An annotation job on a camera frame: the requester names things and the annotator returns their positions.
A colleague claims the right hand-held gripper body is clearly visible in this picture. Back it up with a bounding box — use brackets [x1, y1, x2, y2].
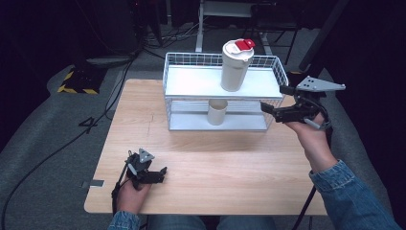
[273, 75, 347, 131]

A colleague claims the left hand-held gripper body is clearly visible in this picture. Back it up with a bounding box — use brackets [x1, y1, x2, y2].
[125, 148, 156, 191]

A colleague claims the beige tumbler with red lid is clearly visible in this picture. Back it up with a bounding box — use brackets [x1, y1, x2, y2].
[219, 38, 257, 93]

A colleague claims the small beige cup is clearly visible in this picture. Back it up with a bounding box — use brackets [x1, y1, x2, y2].
[206, 99, 229, 127]

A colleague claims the white wire shelf rack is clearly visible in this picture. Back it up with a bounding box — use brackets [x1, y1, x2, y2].
[162, 52, 290, 132]

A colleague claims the person's right hand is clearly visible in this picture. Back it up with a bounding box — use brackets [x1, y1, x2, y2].
[283, 112, 334, 155]

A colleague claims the person's left hand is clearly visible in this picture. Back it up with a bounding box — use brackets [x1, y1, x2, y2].
[116, 178, 152, 215]

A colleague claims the grey tape strip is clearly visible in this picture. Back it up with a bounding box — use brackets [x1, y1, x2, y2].
[80, 179, 105, 189]

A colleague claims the person's left leg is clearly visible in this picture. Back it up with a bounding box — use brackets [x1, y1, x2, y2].
[147, 214, 209, 230]

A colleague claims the person's leg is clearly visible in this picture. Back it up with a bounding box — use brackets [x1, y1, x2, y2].
[216, 215, 277, 230]
[147, 214, 209, 230]

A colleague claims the dark slanted pole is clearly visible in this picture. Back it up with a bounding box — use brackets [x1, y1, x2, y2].
[298, 0, 350, 73]

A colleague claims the black yellow striped stand base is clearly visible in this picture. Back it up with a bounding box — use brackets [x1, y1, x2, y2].
[56, 66, 108, 96]

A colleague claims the white metal stand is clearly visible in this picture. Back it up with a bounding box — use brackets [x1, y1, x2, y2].
[194, 0, 274, 56]

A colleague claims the person's right leg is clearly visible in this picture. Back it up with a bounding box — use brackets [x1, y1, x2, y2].
[216, 215, 277, 230]

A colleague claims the left hand-held gripper cable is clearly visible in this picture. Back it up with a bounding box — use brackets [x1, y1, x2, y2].
[110, 149, 135, 216]

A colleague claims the long black floor cable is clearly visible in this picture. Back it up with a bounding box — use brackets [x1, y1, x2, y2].
[0, 47, 142, 230]

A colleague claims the bundle of floor cables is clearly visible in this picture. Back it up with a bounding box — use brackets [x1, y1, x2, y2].
[142, 18, 205, 52]

